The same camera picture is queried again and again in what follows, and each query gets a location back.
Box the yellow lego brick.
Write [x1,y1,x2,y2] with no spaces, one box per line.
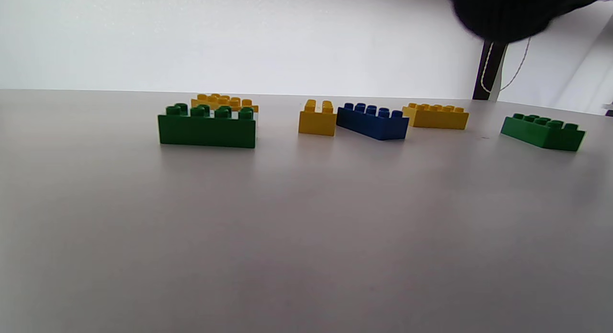
[191,93,260,114]
[298,99,337,137]
[402,103,470,130]

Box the person's left hand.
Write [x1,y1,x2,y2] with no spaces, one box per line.
[448,0,613,44]

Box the blue lego brick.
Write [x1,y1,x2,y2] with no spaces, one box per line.
[336,103,410,141]

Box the black metal pole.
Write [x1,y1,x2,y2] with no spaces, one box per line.
[473,40,509,102]

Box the white twisted cord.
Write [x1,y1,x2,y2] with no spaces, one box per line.
[480,36,532,94]

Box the green lego brick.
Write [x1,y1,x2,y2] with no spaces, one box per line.
[500,113,586,152]
[158,103,257,149]

